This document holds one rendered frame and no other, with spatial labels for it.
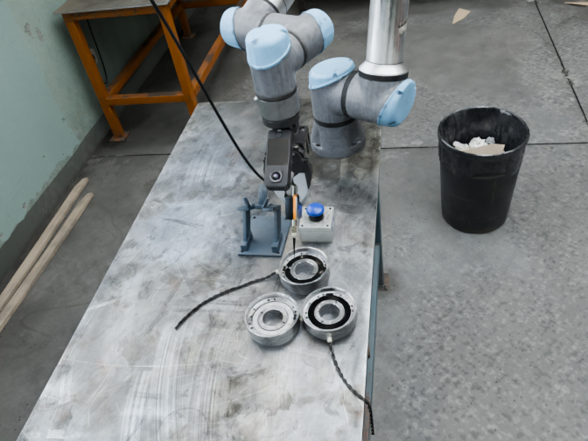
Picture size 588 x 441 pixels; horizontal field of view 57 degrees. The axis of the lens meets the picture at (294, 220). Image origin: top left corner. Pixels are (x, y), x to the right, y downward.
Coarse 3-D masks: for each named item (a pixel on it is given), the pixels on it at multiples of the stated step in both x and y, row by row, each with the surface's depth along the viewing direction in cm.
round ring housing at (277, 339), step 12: (264, 300) 106; (276, 300) 106; (288, 300) 105; (252, 312) 104; (264, 312) 104; (276, 312) 105; (252, 324) 103; (264, 324) 102; (252, 336) 101; (264, 336) 98; (276, 336) 98; (288, 336) 99
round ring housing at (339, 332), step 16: (320, 288) 105; (336, 288) 104; (304, 304) 103; (320, 304) 103; (336, 304) 103; (352, 304) 102; (304, 320) 100; (320, 320) 100; (336, 320) 100; (352, 320) 98; (320, 336) 99; (336, 336) 98
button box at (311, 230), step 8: (304, 208) 122; (328, 208) 121; (304, 216) 120; (320, 216) 119; (328, 216) 119; (304, 224) 118; (312, 224) 118; (320, 224) 118; (328, 224) 117; (304, 232) 118; (312, 232) 118; (320, 232) 118; (328, 232) 117; (304, 240) 120; (312, 240) 120; (320, 240) 119; (328, 240) 119
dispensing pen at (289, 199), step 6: (294, 186) 110; (294, 192) 111; (288, 198) 109; (288, 204) 109; (288, 210) 110; (288, 216) 110; (294, 222) 111; (294, 228) 111; (294, 234) 112; (294, 240) 112; (294, 246) 112; (294, 252) 113
